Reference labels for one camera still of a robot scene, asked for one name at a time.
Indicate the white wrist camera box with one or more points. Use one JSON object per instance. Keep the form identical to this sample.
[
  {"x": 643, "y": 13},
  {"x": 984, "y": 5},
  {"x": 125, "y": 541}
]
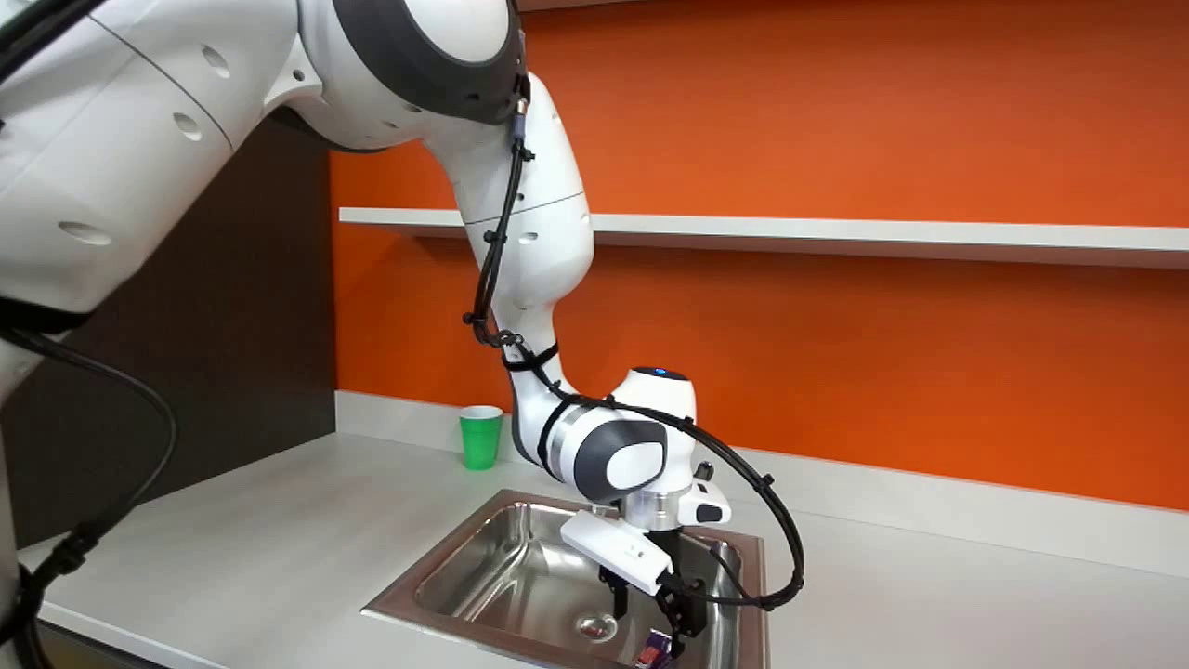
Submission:
[{"x": 615, "y": 549}]

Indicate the green plastic cup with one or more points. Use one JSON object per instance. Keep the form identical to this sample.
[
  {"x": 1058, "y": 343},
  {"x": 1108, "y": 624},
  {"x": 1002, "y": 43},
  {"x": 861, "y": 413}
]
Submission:
[{"x": 481, "y": 441}]

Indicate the stainless steel sink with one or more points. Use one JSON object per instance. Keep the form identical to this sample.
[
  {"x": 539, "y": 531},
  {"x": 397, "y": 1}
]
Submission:
[{"x": 508, "y": 581}]

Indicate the white wall shelf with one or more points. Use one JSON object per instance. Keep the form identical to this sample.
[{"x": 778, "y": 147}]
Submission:
[{"x": 866, "y": 234}]

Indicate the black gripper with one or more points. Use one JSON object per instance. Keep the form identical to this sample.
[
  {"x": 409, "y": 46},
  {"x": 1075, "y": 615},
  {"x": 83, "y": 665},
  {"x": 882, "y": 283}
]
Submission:
[{"x": 686, "y": 562}]

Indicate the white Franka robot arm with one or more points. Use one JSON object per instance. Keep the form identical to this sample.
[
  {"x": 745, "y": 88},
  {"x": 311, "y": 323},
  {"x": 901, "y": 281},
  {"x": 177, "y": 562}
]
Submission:
[{"x": 151, "y": 135}]

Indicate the round metal sink drain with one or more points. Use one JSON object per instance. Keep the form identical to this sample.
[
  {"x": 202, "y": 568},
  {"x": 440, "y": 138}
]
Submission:
[{"x": 596, "y": 624}]

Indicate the dark brown cabinet panel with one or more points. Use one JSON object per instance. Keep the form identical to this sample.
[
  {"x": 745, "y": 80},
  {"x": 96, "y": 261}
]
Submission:
[{"x": 234, "y": 321}]

